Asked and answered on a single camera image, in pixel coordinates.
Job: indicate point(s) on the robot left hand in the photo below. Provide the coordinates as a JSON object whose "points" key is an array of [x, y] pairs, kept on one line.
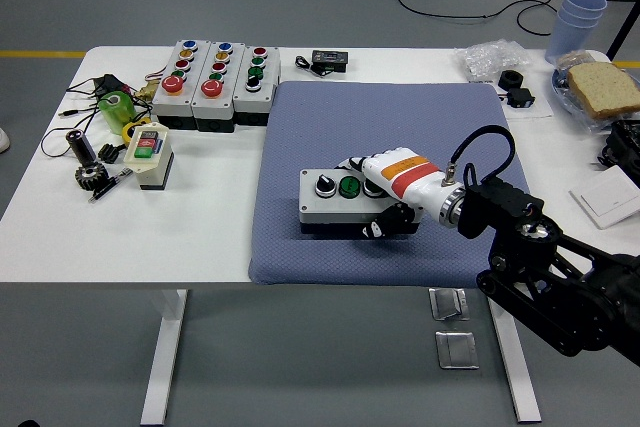
{"points": [[30, 424]]}

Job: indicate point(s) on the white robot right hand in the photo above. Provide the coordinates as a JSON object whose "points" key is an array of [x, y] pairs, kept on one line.
{"points": [[405, 172]]}

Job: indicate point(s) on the grey four-button control box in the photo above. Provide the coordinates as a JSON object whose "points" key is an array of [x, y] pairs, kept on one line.
{"points": [[312, 202]]}

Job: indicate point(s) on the grey five-button control box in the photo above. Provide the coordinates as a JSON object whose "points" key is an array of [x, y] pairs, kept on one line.
{"points": [[165, 102], [210, 107]]}

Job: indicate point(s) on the blue-grey padded mat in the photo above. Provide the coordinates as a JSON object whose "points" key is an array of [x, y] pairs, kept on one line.
{"points": [[325, 147]]}

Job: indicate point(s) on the small black digital meter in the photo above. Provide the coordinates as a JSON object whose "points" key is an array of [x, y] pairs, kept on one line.
{"points": [[330, 59]]}

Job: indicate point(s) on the small black servo block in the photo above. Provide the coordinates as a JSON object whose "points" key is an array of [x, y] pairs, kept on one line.
{"points": [[520, 97]]}

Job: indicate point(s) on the clear plastic bag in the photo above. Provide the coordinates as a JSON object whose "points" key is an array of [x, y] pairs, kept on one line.
{"points": [[485, 59]]}

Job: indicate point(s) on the metal floor socket plate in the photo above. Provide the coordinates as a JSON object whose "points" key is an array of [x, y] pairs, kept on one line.
{"points": [[450, 304], [457, 349]]}

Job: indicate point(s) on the white paper sheet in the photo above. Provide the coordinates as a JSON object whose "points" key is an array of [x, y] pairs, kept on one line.
{"points": [[542, 109]]}

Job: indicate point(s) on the white table leg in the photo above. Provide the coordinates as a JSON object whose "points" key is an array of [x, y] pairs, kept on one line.
{"points": [[167, 347], [520, 387]]}

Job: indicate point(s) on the slice of bread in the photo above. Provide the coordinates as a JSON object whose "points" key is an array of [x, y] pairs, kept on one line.
{"points": [[605, 87]]}

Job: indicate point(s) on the stack of pale blue cups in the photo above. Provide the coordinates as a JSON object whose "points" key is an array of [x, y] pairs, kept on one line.
{"points": [[570, 27]]}

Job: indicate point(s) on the black metal gear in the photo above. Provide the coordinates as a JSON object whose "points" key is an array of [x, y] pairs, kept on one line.
{"points": [[92, 178]]}

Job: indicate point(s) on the black slanted stand leg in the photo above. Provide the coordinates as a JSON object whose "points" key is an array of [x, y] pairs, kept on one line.
{"points": [[625, 22]]}

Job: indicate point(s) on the brass fitting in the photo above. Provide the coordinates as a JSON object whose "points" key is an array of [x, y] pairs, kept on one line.
{"points": [[146, 92]]}

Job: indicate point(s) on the black cylinder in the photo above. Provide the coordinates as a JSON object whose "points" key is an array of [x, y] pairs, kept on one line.
{"points": [[82, 149]]}

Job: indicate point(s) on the yellow tape roll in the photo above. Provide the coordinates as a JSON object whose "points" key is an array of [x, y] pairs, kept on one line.
{"points": [[127, 131]]}

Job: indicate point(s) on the small black toothed part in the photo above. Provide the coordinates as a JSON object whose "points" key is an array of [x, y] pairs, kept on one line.
{"points": [[107, 153]]}

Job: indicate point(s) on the green translucent roll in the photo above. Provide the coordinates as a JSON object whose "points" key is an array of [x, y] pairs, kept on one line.
{"points": [[117, 117]]}

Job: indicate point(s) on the black power adapter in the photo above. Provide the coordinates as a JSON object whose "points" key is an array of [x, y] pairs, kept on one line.
{"points": [[110, 83]]}

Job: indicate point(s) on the white wall switch panel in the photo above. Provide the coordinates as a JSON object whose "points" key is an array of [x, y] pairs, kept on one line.
{"points": [[605, 197]]}

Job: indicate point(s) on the white red-green switch box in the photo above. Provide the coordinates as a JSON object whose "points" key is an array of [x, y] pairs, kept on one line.
{"points": [[150, 172]]}

